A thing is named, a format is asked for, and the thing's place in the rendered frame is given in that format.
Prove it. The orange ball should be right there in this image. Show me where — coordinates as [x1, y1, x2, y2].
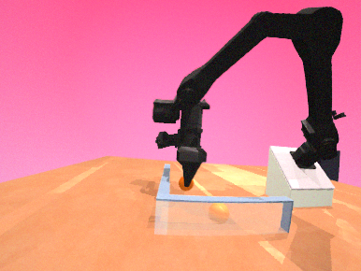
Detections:
[179, 177, 194, 192]

